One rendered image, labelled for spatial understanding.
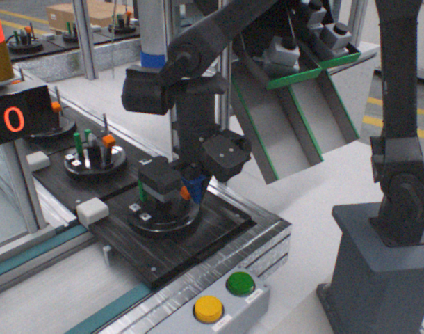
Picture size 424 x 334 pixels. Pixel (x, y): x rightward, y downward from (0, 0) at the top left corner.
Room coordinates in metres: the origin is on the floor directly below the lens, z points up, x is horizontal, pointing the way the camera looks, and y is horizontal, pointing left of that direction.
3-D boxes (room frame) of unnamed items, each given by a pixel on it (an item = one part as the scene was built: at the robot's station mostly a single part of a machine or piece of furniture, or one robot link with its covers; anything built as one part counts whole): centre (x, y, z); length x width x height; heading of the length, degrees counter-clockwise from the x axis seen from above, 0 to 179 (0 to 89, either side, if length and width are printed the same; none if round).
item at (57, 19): (5.83, 1.60, 0.20); 1.20 x 0.80 x 0.41; 52
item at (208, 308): (0.39, 0.01, 0.96); 0.04 x 0.04 x 0.02
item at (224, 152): (0.50, -0.02, 1.17); 0.07 x 0.07 x 0.06; 45
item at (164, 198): (0.61, 0.10, 1.06); 0.08 x 0.04 x 0.07; 44
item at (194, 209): (0.61, 0.09, 0.98); 0.14 x 0.14 x 0.02
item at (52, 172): (0.79, 0.27, 1.01); 0.24 x 0.24 x 0.13; 44
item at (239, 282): (0.44, -0.04, 0.96); 0.04 x 0.04 x 0.02
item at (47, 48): (1.77, 0.81, 1.01); 0.24 x 0.24 x 0.13; 44
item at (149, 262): (0.61, 0.09, 0.96); 0.24 x 0.24 x 0.02; 44
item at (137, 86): (0.54, 0.07, 1.27); 0.12 x 0.08 x 0.11; 75
